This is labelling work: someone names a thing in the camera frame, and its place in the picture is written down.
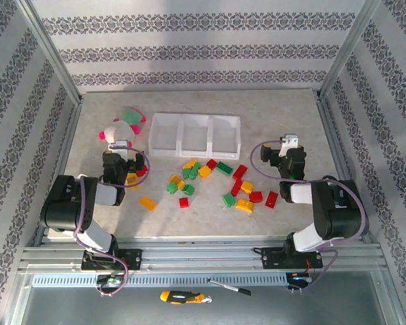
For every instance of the red lego brick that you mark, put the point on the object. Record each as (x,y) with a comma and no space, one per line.
(212,164)
(142,172)
(271,199)
(183,202)
(240,172)
(236,187)
(255,196)

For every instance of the yellow lego brick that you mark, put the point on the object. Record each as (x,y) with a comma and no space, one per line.
(204,172)
(132,181)
(244,205)
(181,185)
(189,164)
(247,187)
(147,203)
(174,178)

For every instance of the dark green lego brick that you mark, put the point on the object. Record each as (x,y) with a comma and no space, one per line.
(224,168)

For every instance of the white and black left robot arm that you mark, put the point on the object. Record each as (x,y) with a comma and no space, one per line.
(67,203)

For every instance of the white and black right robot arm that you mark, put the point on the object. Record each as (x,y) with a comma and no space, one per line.
(338,210)

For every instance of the white square pad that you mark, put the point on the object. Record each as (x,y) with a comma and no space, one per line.
(83,176)

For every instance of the black oval puck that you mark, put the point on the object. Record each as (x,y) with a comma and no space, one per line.
(328,177)

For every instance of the white and pink plush toy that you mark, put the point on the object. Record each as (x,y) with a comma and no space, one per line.
(118,132)

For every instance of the green and pink plush toy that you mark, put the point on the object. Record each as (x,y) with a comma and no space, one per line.
(132,115)

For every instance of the small green circuit board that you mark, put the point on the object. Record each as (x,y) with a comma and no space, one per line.
(301,278)
(110,280)

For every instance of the black marker pen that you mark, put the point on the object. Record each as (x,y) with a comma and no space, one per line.
(228,287)

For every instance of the orange and black screwdriver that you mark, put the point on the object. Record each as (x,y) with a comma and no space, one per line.
(181,297)

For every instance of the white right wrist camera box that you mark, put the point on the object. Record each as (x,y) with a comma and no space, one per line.
(289,142)

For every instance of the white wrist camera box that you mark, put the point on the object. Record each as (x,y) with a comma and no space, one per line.
(120,146)
(289,142)

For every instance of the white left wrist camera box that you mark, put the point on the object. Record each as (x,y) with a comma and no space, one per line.
(120,146)

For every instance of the aluminium side rail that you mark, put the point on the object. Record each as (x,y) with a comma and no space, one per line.
(67,142)
(333,135)

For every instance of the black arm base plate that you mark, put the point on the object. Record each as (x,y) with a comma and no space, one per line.
(133,260)
(272,259)

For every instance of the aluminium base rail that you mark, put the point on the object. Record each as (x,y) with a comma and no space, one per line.
(203,254)

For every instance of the aluminium frame post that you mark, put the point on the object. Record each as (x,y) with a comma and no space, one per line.
(348,50)
(50,50)

